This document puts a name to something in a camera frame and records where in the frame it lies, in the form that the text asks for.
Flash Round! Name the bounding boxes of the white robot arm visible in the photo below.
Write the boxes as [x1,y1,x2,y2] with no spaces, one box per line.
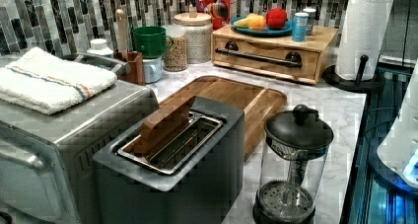
[377,65,418,189]

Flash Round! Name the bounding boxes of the wooden drawer box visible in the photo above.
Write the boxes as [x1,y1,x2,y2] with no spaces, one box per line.
[211,26,337,85]

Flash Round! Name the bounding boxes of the wooden cutting board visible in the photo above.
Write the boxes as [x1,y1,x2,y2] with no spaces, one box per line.
[161,76,287,160]

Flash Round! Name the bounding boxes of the small glass grain jar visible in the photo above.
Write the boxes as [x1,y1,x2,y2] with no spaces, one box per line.
[164,25,187,72]

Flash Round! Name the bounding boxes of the brown toast slice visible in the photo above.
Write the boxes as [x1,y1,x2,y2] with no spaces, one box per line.
[132,95,195,156]

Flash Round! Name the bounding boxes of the white mug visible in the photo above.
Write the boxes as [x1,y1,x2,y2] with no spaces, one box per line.
[143,57,163,84]

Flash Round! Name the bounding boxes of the black two-slot toaster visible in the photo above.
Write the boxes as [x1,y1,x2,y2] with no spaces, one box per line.
[94,97,244,224]

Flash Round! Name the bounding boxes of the brown wooden utensil holder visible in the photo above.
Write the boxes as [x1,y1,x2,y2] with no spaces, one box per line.
[113,51,145,86]

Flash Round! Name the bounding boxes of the large jar with wooden lid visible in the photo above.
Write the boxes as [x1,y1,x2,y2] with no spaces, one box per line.
[174,5,212,64]

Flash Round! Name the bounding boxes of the green mug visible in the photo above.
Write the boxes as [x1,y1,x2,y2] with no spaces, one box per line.
[132,26,174,59]

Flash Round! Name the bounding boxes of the yellow banana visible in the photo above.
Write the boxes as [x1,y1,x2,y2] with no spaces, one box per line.
[234,18,249,29]

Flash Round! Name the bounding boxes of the orange fruit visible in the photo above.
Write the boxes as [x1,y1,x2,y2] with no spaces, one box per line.
[247,15,266,32]

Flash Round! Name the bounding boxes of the red cereal box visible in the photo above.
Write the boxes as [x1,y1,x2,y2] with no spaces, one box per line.
[195,0,237,30]

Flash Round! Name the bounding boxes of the blue plate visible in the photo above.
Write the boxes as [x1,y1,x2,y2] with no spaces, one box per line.
[230,16,294,37]

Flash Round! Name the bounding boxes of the red bell pepper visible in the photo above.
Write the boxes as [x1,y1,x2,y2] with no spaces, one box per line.
[266,8,287,30]

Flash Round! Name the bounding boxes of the blue shaker with white cap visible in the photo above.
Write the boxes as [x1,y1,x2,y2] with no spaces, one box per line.
[292,12,309,41]

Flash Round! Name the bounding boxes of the black paper towel holder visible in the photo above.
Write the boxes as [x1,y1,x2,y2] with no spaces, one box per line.
[323,55,382,93]

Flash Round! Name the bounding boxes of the white cap bottle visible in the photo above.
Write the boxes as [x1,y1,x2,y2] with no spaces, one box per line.
[87,38,113,58]

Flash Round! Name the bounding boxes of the grey shaker with white cap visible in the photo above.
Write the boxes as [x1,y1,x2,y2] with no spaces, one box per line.
[303,8,316,36]

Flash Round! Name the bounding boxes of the silver toaster oven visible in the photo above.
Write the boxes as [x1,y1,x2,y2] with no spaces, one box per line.
[0,80,159,224]

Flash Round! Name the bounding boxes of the white striped folded towel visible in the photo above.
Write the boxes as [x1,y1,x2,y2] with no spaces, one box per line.
[0,47,117,114]

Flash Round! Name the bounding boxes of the white paper towel roll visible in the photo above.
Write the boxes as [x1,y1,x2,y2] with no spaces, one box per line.
[335,0,393,81]

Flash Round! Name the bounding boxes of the black drawer handle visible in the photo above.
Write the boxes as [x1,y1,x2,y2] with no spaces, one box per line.
[215,41,303,68]

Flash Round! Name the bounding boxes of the wooden utensil handle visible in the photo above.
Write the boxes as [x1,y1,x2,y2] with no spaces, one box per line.
[115,9,127,59]

